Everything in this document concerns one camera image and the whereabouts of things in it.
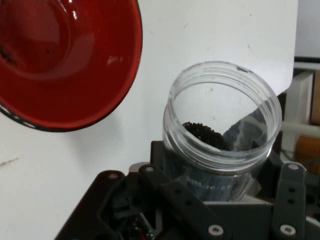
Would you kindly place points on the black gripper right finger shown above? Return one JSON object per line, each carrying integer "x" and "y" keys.
{"x": 290, "y": 200}

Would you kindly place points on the red bowl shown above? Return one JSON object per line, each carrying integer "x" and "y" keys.
{"x": 75, "y": 95}

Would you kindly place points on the brown cardboard box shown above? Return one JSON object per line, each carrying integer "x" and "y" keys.
{"x": 316, "y": 97}

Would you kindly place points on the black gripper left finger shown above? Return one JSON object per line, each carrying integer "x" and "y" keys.
{"x": 175, "y": 202}

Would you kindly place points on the clear jar with black seeds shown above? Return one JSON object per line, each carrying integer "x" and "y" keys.
{"x": 215, "y": 187}

